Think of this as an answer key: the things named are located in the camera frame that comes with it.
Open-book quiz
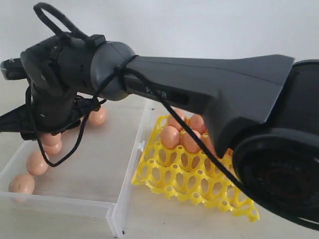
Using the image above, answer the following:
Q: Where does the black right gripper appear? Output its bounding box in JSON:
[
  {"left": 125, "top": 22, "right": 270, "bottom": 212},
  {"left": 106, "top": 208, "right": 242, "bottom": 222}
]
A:
[{"left": 0, "top": 85, "right": 105, "bottom": 140}]

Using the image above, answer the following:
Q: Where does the brown egg front bin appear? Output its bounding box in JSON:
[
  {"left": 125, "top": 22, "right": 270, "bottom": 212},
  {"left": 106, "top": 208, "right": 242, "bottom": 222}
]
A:
[{"left": 40, "top": 133, "right": 61, "bottom": 146}]

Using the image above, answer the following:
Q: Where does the brown egg fourth row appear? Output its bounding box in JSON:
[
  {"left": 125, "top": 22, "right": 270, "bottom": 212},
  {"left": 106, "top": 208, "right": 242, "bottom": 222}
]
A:
[
  {"left": 206, "top": 136, "right": 217, "bottom": 157},
  {"left": 26, "top": 150, "right": 48, "bottom": 176}
]

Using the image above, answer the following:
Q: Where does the brown egg packed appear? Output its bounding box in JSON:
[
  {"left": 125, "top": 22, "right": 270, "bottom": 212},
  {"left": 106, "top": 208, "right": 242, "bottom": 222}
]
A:
[
  {"left": 167, "top": 109, "right": 187, "bottom": 131},
  {"left": 188, "top": 114, "right": 206, "bottom": 134}
]

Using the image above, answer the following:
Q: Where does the brown egg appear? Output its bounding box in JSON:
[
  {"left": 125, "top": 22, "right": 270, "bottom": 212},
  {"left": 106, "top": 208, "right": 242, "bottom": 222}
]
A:
[
  {"left": 88, "top": 107, "right": 107, "bottom": 126},
  {"left": 160, "top": 125, "right": 180, "bottom": 149},
  {"left": 8, "top": 173, "right": 35, "bottom": 195}
]

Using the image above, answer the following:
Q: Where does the brown egg third row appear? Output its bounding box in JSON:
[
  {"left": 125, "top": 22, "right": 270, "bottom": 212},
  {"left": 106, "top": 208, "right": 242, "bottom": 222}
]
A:
[
  {"left": 42, "top": 141, "right": 62, "bottom": 155},
  {"left": 181, "top": 132, "right": 200, "bottom": 153}
]

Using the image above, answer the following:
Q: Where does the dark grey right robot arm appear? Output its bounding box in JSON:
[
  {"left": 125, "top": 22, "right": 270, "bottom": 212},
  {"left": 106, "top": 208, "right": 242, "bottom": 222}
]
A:
[{"left": 0, "top": 33, "right": 319, "bottom": 230}]

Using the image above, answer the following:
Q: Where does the clear plastic tray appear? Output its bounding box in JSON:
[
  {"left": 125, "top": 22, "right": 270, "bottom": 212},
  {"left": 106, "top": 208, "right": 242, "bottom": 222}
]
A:
[{"left": 0, "top": 96, "right": 154, "bottom": 238}]

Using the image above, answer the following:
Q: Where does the yellow plastic egg tray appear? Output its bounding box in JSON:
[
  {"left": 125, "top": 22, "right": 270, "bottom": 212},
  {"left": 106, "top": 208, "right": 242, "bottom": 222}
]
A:
[{"left": 131, "top": 116, "right": 260, "bottom": 222}]

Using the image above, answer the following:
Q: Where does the black camera cable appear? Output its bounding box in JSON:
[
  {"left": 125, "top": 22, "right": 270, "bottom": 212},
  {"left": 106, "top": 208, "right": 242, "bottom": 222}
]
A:
[{"left": 24, "top": 2, "right": 319, "bottom": 229}]

